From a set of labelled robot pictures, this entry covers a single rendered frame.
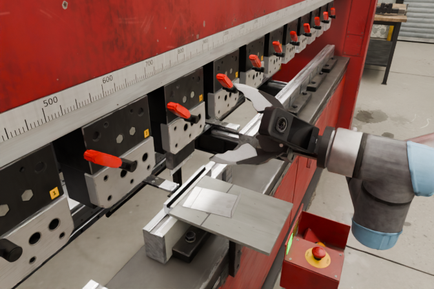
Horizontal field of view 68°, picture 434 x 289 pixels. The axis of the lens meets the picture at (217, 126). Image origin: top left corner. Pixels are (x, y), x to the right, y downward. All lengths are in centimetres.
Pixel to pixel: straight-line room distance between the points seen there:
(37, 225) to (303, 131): 40
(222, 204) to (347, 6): 217
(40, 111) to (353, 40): 254
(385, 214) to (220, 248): 48
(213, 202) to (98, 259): 139
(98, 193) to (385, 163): 44
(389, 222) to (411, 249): 181
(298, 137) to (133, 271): 56
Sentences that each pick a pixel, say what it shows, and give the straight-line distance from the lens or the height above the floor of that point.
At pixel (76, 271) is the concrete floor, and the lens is 214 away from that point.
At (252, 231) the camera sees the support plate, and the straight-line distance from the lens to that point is 79.
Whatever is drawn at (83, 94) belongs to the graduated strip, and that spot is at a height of 139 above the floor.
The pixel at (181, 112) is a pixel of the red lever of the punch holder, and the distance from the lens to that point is 63.
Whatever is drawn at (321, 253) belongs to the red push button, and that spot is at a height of 81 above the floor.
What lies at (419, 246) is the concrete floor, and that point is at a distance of 245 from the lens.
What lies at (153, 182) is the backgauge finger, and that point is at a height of 101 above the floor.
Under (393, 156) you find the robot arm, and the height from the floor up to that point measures 130.
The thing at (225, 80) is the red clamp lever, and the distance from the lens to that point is 78.
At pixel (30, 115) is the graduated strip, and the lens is 46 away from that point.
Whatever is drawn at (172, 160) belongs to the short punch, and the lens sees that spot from 79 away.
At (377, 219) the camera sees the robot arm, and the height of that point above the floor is 119.
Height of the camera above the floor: 156
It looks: 27 degrees down
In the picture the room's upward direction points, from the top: straight up
